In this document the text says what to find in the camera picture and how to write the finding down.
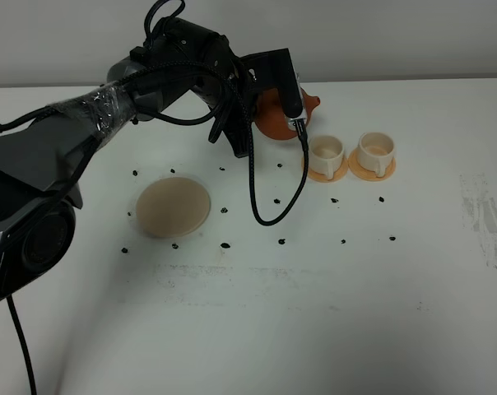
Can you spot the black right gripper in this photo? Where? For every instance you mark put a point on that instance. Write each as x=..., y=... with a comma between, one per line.
x=234, y=92

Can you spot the brown clay teapot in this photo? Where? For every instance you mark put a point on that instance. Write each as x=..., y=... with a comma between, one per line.
x=270, y=119

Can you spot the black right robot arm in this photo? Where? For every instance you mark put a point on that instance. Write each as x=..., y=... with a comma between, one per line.
x=44, y=153

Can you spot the beige round teapot coaster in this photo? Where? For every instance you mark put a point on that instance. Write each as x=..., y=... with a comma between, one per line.
x=172, y=207

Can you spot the left white teacup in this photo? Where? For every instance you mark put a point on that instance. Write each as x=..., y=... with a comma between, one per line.
x=326, y=146

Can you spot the white teacup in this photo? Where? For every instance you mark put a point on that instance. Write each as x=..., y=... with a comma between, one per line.
x=326, y=146
x=375, y=152

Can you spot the left orange cup coaster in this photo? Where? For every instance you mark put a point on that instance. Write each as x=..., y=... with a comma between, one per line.
x=327, y=169

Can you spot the orange cup coaster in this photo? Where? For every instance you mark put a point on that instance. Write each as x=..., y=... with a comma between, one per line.
x=365, y=174
x=327, y=169

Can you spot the right orange cup coaster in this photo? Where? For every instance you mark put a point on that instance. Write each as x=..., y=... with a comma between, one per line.
x=365, y=174

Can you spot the right white teacup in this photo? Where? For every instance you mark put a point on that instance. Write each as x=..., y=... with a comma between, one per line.
x=375, y=152

